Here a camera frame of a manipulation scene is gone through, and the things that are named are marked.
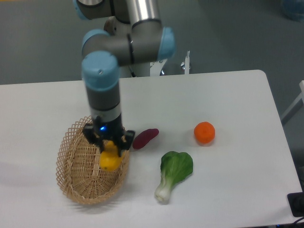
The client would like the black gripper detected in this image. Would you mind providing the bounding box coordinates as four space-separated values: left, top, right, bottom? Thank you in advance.
82 115 135 157

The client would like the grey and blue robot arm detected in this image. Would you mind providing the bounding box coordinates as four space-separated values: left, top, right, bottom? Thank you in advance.
73 0 176 155

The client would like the woven wicker basket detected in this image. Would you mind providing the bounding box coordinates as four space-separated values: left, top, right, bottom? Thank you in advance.
56 116 130 205

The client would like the purple sweet potato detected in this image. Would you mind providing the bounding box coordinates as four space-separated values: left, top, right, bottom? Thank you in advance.
133 128 159 150

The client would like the green bok choy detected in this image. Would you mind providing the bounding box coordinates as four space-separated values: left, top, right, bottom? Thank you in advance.
154 151 193 204

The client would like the orange tangerine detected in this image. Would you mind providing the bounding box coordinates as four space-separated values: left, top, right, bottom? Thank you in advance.
194 122 216 144

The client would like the black device at table edge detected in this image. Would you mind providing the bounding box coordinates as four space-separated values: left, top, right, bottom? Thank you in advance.
287 192 304 217

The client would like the blue water jug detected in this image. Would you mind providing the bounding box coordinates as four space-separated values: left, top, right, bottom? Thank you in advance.
281 0 304 22

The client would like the white furniture frame at right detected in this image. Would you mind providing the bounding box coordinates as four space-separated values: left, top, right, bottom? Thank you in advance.
280 80 304 125

